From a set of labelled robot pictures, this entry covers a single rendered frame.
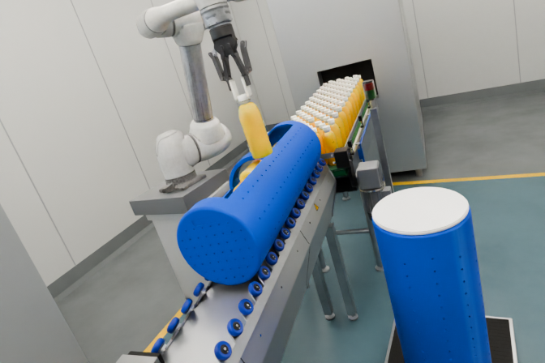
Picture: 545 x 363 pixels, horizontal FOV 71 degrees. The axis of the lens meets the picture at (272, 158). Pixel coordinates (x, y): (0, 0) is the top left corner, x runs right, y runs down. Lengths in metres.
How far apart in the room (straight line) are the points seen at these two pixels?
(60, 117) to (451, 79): 4.94
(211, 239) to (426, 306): 0.67
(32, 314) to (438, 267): 2.11
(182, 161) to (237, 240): 0.82
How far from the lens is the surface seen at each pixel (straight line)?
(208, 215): 1.14
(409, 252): 1.17
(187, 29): 1.79
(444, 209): 1.22
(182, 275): 2.13
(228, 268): 1.23
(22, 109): 4.01
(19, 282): 2.52
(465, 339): 1.39
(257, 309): 1.18
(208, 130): 1.91
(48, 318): 2.64
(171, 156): 1.87
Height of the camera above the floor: 1.64
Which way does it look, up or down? 17 degrees down
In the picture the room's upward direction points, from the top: 17 degrees counter-clockwise
